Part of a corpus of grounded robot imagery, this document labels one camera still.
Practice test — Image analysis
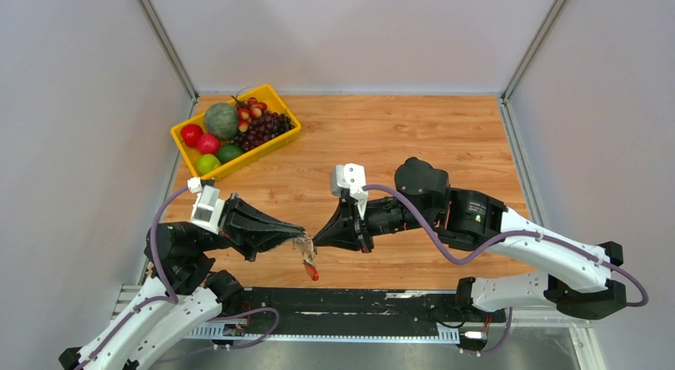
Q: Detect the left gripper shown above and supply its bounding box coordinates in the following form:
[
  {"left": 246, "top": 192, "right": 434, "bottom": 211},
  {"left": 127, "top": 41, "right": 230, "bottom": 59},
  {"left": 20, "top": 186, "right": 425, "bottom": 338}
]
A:
[{"left": 194, "top": 190, "right": 305, "bottom": 259}]

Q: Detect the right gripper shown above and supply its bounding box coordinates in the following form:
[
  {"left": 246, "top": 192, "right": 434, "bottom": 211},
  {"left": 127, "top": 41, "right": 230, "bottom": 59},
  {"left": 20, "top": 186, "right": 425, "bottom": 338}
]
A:
[{"left": 314, "top": 195, "right": 438, "bottom": 254}]

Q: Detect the metal key holder red handle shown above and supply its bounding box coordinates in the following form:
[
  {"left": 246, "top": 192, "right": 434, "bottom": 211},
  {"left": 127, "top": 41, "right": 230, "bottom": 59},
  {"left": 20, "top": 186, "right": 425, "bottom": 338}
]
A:
[{"left": 291, "top": 235, "right": 320, "bottom": 281}]

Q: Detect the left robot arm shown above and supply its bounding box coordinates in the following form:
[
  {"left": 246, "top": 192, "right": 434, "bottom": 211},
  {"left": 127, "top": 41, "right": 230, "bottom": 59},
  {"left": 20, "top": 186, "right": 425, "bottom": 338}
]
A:
[{"left": 59, "top": 189, "right": 306, "bottom": 369}]

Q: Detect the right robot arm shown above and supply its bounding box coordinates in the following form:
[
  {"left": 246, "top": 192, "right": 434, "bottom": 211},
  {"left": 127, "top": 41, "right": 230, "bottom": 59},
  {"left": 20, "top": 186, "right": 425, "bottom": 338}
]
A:
[{"left": 314, "top": 157, "right": 628, "bottom": 321}]

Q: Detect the light green apple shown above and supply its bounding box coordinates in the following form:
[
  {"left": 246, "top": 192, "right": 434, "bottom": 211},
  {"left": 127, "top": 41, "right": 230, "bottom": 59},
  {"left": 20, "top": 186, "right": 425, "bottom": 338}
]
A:
[{"left": 195, "top": 154, "right": 221, "bottom": 176}]

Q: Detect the dark green lime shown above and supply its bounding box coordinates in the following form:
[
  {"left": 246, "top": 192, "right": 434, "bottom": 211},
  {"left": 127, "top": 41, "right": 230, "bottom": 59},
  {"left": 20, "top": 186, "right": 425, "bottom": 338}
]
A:
[{"left": 215, "top": 144, "right": 244, "bottom": 165}]

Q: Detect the pink red apple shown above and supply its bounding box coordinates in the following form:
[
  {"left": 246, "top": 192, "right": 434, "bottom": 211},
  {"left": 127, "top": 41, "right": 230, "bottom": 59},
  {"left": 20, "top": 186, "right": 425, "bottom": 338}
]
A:
[{"left": 195, "top": 133, "right": 221, "bottom": 155}]

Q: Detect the dark purple grape bunch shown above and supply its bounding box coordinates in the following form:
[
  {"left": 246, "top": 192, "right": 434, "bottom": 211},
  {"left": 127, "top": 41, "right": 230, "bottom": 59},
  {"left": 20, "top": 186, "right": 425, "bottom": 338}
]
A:
[{"left": 229, "top": 112, "right": 295, "bottom": 152}]

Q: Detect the green melon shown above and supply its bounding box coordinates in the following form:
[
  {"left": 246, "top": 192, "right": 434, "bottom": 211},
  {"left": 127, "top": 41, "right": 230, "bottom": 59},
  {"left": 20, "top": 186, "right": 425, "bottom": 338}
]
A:
[{"left": 204, "top": 103, "right": 239, "bottom": 139}]

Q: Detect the red cherries bunch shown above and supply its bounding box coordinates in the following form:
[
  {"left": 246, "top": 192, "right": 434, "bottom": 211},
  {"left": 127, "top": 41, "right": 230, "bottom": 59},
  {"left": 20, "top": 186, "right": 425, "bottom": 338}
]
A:
[{"left": 231, "top": 95, "right": 267, "bottom": 133}]

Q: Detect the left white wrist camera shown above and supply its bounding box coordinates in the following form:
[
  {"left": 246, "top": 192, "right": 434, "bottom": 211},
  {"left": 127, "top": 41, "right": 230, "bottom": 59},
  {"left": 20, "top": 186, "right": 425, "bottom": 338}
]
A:
[{"left": 187, "top": 177, "right": 224, "bottom": 235}]

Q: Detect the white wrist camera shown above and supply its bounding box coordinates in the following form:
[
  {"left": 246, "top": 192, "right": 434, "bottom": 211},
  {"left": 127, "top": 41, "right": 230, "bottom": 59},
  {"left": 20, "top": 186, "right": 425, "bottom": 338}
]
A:
[
  {"left": 330, "top": 163, "right": 369, "bottom": 220},
  {"left": 187, "top": 177, "right": 224, "bottom": 235}
]

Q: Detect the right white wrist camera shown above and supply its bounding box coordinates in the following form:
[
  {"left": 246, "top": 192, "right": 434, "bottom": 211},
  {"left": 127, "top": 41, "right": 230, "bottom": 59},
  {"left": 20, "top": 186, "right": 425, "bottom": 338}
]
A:
[{"left": 330, "top": 163, "right": 369, "bottom": 220}]

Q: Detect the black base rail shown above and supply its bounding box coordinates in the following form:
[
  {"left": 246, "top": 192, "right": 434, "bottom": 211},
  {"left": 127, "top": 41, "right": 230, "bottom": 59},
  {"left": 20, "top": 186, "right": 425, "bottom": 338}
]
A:
[{"left": 115, "top": 286, "right": 507, "bottom": 345}]

